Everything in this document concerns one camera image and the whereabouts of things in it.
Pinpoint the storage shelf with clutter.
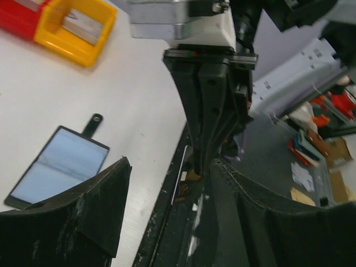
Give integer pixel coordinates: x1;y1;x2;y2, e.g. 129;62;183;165
250;36;356;140

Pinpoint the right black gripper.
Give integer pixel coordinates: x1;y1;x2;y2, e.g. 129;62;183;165
163;48;258;176

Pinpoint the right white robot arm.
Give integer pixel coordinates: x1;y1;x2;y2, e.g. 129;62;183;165
163;1;355;175

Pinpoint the translucent plastic storage box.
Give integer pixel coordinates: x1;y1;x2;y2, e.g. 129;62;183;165
231;114;355;207

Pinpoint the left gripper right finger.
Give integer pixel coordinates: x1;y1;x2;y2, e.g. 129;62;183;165
211;160;355;266

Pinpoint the white box in yellow bin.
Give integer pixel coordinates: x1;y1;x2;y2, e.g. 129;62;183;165
62;9;103;45

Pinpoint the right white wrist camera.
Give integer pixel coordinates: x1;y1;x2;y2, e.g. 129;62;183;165
128;1;236;50

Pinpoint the yellow plastic bin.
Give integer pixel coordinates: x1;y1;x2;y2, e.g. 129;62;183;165
34;0;117;67

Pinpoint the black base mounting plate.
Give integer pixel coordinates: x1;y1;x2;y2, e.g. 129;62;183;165
133;128;219;266

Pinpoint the black leather card holder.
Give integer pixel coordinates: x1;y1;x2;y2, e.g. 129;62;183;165
4;113;110;210

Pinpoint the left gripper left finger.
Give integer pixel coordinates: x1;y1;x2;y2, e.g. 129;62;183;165
1;157;132;266

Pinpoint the red plastic bin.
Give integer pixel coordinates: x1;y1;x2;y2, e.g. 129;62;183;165
1;0;50;41

